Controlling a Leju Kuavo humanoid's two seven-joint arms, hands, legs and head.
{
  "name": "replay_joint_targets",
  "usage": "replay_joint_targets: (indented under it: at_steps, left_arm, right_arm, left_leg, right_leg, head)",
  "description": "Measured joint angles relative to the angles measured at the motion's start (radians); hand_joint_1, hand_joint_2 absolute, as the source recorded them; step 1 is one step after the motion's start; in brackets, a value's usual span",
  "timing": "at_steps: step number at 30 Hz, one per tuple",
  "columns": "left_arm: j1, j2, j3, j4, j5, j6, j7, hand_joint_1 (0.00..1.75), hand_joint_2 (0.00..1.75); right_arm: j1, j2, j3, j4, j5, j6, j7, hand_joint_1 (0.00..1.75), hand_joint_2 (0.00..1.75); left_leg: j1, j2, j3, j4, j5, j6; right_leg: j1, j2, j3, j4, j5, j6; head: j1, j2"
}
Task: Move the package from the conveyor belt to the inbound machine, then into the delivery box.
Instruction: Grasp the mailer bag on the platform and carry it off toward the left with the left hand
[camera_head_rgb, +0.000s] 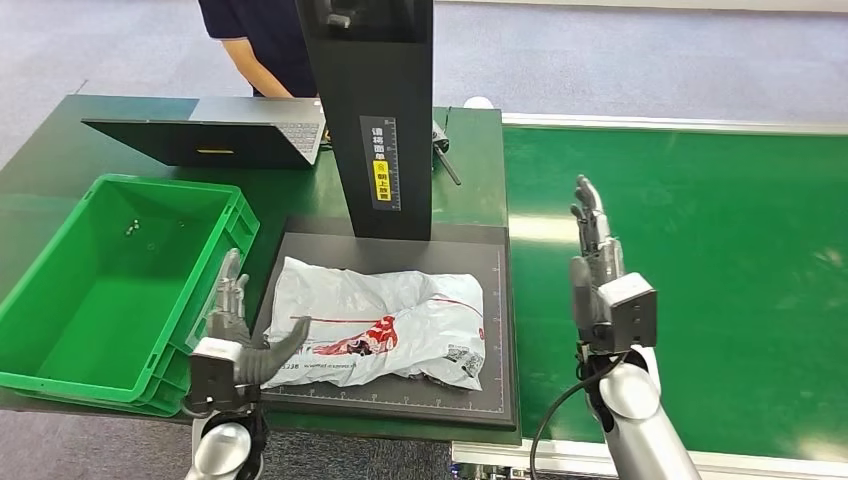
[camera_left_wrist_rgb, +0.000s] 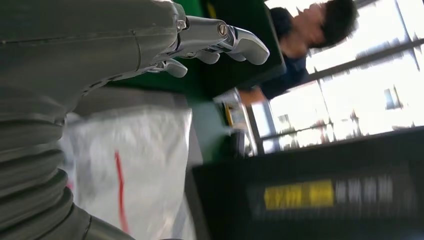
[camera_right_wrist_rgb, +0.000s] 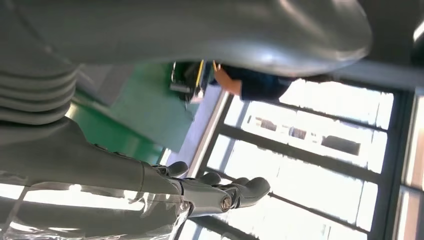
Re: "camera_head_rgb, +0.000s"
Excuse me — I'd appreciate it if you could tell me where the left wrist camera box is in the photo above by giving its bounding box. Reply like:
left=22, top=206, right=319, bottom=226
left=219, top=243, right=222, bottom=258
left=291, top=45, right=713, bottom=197
left=188, top=336, right=261, bottom=413

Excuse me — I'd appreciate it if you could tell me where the person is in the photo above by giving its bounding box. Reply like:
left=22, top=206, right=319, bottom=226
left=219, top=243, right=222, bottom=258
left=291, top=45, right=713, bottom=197
left=197, top=0, right=319, bottom=99

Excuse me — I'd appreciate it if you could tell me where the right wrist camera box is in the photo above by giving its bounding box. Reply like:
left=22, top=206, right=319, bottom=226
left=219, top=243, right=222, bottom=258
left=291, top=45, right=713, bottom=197
left=594, top=271, right=659, bottom=356

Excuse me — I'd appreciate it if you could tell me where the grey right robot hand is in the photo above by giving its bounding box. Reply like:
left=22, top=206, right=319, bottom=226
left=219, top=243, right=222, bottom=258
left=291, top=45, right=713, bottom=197
left=569, top=174, right=627, bottom=347

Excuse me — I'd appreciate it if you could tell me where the white plastic mailer package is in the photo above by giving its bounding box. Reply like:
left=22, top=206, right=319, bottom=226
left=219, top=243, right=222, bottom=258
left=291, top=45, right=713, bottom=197
left=262, top=256, right=487, bottom=392

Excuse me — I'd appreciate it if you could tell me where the black scanner column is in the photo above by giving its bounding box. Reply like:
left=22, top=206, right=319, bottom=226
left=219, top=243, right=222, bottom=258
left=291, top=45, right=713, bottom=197
left=295, top=0, right=435, bottom=242

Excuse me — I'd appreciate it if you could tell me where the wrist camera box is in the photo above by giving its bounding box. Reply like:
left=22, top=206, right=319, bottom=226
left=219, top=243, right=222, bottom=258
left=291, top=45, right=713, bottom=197
left=594, top=271, right=659, bottom=356
left=188, top=336, right=261, bottom=413

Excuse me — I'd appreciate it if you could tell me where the green conveyor belt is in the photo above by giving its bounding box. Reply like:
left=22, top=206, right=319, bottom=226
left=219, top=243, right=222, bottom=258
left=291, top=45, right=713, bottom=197
left=501, top=125, right=848, bottom=463

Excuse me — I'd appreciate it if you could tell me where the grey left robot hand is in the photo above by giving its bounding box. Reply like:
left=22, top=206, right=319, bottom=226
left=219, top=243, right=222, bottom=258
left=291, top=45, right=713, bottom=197
left=206, top=248, right=313, bottom=386

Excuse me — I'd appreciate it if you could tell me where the green plastic crate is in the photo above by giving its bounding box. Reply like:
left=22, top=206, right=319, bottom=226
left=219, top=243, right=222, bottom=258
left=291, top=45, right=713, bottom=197
left=0, top=173, right=261, bottom=419

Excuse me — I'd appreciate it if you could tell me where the aluminium conveyor frame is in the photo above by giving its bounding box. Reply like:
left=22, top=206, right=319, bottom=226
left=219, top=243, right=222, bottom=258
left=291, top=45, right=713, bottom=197
left=450, top=112, right=848, bottom=480

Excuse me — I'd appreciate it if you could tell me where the black handheld tool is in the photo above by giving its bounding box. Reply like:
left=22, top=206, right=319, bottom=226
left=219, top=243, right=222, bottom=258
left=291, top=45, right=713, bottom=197
left=430, top=119, right=462, bottom=187

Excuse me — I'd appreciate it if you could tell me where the dark laptop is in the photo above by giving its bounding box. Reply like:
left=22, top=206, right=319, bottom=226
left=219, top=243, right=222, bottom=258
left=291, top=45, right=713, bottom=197
left=80, top=97, right=327, bottom=170

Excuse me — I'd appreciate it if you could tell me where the black scanner base plate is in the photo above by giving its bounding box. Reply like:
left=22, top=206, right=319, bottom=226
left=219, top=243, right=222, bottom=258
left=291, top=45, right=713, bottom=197
left=254, top=215, right=518, bottom=431

